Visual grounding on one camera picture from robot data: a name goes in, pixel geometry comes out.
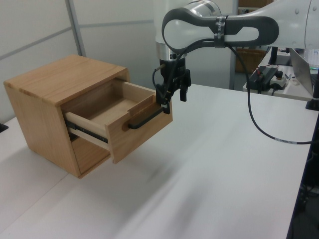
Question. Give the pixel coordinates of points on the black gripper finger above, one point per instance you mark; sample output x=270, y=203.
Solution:
x=183, y=94
x=165, y=99

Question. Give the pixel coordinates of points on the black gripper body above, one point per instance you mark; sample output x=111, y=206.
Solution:
x=178, y=72

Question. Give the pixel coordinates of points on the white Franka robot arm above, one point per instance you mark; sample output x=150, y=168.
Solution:
x=189, y=27

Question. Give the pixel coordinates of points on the black metal drawer slide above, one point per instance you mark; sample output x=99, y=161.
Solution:
x=87, y=130

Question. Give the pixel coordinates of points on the black power supply box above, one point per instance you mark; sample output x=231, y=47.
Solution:
x=264, y=76

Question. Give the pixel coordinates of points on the emergency stop button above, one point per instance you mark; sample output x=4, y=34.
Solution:
x=279, y=79

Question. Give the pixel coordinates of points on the wooden cabinet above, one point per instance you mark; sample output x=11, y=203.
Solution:
x=37, y=112

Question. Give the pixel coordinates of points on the black table clamp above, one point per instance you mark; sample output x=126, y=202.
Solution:
x=3, y=127

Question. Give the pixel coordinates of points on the grey partition post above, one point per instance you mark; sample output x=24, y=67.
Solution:
x=77, y=27

